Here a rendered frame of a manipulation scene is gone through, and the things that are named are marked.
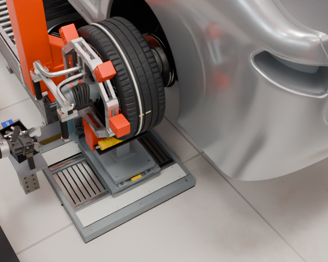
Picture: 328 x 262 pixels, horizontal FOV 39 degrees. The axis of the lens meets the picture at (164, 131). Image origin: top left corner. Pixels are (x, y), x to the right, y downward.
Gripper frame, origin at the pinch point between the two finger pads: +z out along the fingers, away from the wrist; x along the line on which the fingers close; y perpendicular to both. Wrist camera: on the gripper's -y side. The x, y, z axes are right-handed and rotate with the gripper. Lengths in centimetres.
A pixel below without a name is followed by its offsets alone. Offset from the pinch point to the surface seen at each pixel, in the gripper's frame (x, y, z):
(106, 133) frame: 5.0, 14.9, 28.5
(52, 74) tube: 25.3, -15.6, 9.8
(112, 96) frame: 29.7, 12.6, 28.1
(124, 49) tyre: 47, 0, 39
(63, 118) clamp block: 17.8, 8.2, 5.0
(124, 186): -51, 18, 52
